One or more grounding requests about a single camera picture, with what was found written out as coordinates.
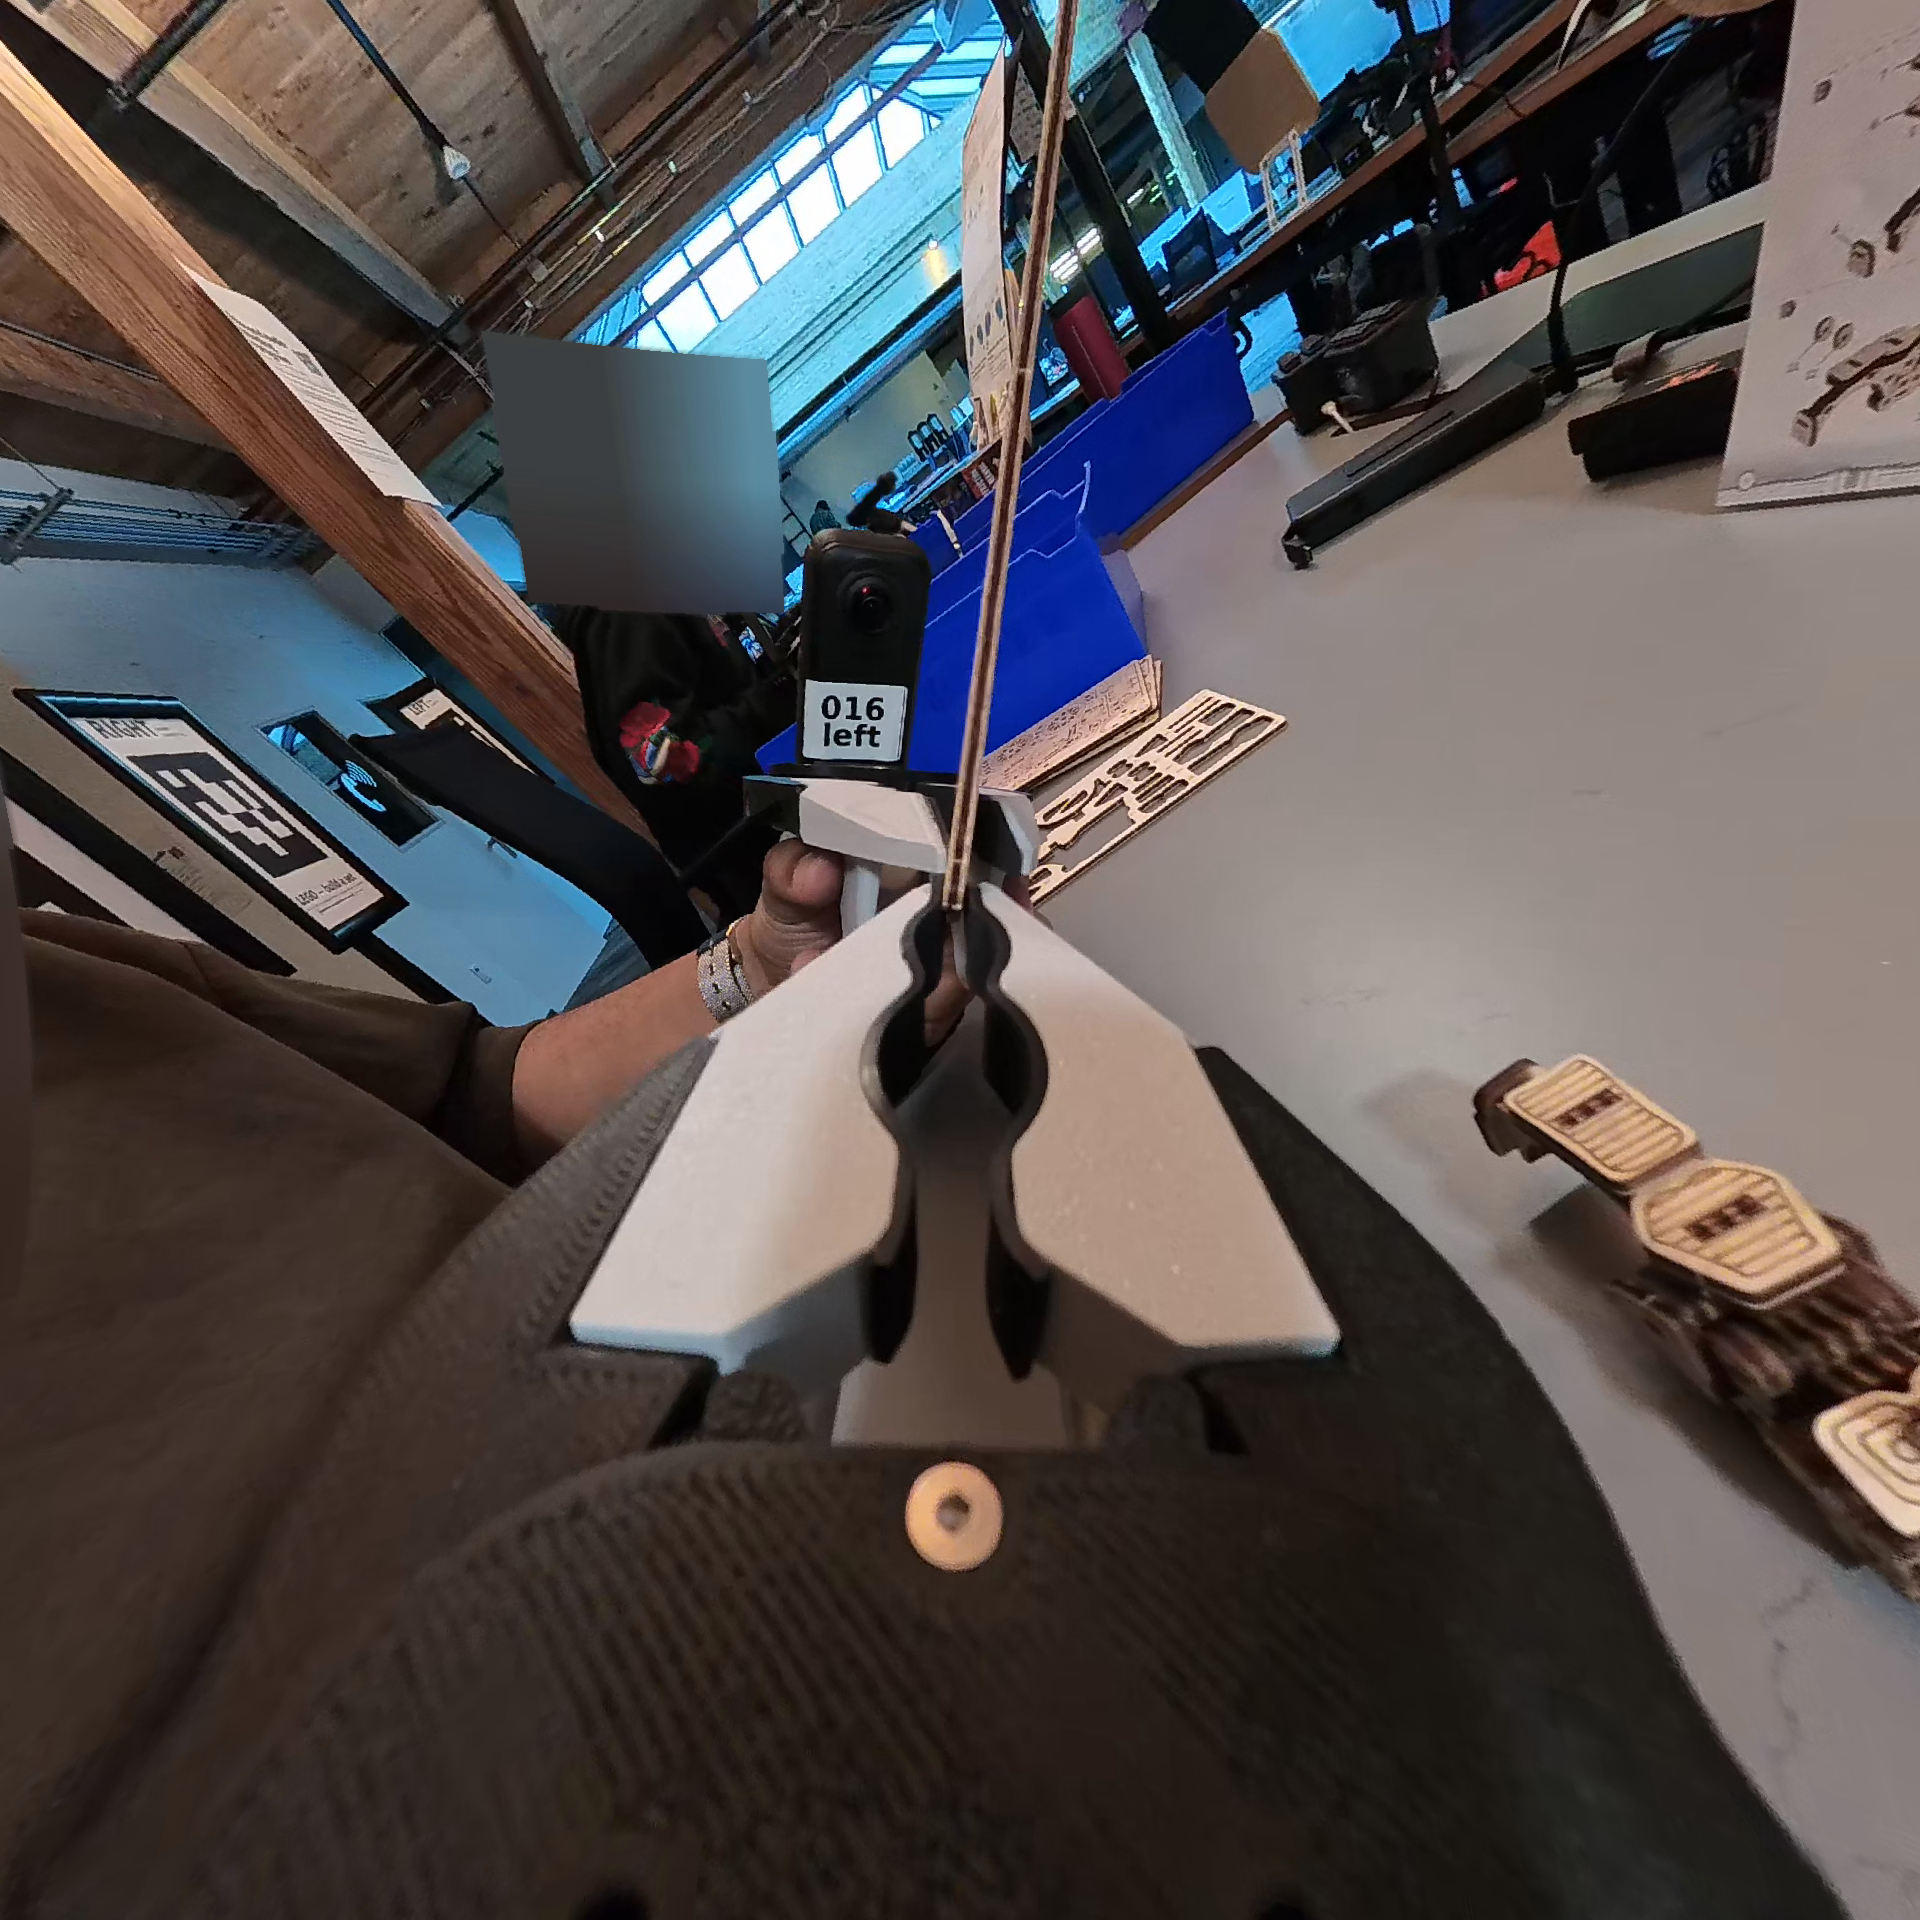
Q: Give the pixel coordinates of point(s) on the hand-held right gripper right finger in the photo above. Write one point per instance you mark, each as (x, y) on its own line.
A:
(1175, 1199)

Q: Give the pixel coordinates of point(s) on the framed marker poster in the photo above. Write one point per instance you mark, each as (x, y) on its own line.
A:
(224, 805)

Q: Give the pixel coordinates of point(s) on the grey flat slab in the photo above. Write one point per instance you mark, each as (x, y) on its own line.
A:
(1646, 294)

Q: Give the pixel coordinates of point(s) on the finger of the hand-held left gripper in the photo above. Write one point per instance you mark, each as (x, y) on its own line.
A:
(884, 831)
(1006, 835)

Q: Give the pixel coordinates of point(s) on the wooden beam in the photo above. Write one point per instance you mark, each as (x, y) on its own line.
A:
(303, 492)

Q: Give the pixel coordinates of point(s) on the person's left hand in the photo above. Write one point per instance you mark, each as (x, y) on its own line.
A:
(792, 924)

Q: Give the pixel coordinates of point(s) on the skylight window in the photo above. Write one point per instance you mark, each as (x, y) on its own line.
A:
(775, 215)

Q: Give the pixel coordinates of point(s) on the black and brown board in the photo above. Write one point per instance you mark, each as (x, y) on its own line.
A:
(1261, 100)

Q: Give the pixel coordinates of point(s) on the black steel column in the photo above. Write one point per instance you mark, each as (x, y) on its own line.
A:
(1087, 181)

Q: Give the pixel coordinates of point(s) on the wooden workbench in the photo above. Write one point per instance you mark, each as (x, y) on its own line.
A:
(1501, 121)

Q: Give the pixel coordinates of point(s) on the upright laser-cut plywood board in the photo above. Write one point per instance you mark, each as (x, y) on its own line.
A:
(1834, 254)

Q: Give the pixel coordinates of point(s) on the grey desk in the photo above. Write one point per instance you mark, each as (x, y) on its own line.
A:
(1501, 825)

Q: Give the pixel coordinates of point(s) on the white standing paper sign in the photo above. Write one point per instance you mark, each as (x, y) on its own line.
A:
(988, 254)

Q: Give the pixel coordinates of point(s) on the laser-cut wooden gear sheet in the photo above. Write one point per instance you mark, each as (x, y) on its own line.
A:
(1025, 373)

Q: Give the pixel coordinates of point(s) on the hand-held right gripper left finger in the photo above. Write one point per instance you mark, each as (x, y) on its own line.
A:
(731, 1199)

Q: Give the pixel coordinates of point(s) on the blue storage bin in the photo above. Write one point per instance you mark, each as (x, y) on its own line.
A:
(1175, 417)
(1051, 656)

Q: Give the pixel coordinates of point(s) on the person's olive sweater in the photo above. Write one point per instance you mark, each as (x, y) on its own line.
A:
(183, 1421)

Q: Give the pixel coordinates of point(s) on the black long case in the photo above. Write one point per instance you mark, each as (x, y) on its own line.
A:
(1413, 467)

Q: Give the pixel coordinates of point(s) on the black pouch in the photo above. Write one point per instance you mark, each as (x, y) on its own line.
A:
(1646, 417)

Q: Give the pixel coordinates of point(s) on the stack of wooden parts sheets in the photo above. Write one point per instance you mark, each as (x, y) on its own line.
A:
(1095, 714)

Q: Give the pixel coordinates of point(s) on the person's left forearm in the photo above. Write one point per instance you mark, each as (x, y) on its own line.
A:
(617, 1051)

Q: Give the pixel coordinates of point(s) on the wooden model vehicle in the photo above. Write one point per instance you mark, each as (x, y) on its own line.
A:
(1721, 1233)

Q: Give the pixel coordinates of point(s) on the silver wristwatch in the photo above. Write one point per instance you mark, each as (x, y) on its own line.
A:
(728, 969)

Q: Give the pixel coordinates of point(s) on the white paper notice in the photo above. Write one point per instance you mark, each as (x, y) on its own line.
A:
(313, 388)

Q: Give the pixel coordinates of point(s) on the black box device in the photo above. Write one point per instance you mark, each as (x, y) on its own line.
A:
(1366, 367)

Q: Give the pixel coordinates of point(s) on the red canister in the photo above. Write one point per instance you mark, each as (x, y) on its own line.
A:
(1087, 345)

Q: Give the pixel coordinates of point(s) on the large punched-out wooden sheet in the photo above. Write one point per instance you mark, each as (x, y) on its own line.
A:
(1189, 748)

